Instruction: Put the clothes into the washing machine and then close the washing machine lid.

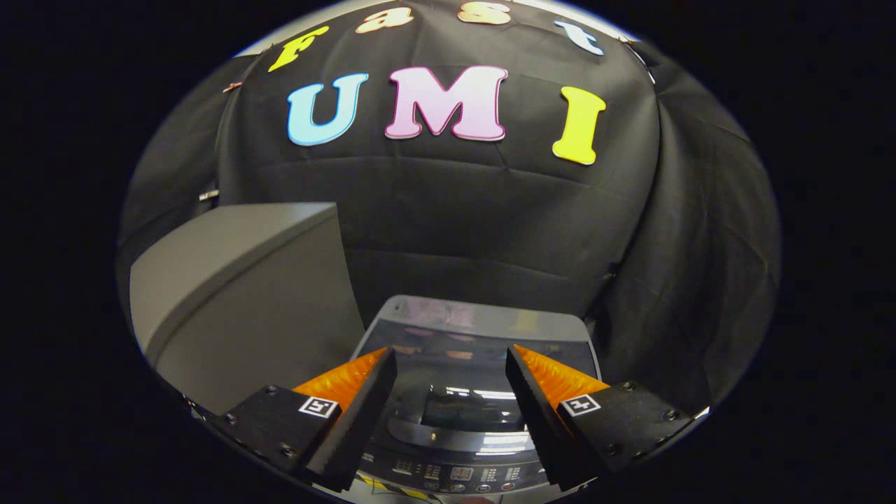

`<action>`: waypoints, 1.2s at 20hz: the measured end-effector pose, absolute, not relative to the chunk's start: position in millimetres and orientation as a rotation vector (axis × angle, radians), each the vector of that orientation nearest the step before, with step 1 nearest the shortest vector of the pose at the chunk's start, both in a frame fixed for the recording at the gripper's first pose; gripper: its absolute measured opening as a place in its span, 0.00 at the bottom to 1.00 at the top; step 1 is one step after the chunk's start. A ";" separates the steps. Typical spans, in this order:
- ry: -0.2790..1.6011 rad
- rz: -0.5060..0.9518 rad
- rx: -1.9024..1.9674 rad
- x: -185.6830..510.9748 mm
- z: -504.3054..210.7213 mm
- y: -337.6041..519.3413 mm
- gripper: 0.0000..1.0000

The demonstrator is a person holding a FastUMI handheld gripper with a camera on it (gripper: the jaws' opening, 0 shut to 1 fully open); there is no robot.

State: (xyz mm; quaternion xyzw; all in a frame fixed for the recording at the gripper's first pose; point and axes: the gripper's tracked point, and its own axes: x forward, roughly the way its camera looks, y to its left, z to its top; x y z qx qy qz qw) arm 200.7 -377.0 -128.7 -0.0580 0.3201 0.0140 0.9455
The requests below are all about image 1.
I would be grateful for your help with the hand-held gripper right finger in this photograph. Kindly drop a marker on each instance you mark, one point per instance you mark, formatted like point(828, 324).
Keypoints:
point(535, 420)

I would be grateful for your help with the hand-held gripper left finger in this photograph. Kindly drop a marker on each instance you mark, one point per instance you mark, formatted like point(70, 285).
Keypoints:
point(353, 420)

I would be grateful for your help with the grey washing machine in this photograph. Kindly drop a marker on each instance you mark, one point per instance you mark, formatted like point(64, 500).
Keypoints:
point(455, 476)

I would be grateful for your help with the black backdrop cloth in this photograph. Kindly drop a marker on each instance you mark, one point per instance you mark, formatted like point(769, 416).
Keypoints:
point(476, 224)

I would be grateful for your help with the silver clip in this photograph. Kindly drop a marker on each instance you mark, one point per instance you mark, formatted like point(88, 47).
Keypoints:
point(208, 194)

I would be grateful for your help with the copper clip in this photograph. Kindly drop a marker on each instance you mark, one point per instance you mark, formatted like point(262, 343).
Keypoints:
point(232, 87)

